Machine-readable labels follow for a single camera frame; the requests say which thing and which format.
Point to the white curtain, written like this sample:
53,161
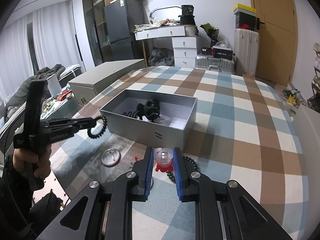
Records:
54,41

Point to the checked bed cover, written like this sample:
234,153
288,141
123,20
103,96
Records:
242,132

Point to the wooden door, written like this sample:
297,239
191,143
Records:
278,33

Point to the black shoe box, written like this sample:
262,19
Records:
245,21

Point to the dark flower bouquet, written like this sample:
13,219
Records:
212,32

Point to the white upright suitcase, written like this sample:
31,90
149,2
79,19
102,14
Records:
246,49

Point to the curved desk mirror frame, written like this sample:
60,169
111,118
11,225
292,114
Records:
165,15

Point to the grey cardboard box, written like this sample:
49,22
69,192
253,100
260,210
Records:
171,130

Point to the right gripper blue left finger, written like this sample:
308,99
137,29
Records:
144,169

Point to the black refrigerator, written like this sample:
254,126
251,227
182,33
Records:
121,18

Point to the black bag on desk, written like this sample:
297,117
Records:
187,16

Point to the silver flat suitcase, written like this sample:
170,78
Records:
215,64

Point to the black red box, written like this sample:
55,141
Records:
222,53

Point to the left hand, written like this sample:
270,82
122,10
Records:
22,157

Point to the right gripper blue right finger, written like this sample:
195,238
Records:
180,164

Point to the yellow lid shoe box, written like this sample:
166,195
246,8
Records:
245,9

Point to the white drawer unit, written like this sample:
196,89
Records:
186,49

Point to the dark glass cabinet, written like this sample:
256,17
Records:
97,32

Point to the white dressing desk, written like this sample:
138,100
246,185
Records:
174,31

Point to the black hair claw clip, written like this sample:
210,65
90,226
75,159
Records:
150,110

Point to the round white lid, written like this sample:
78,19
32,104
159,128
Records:
110,157

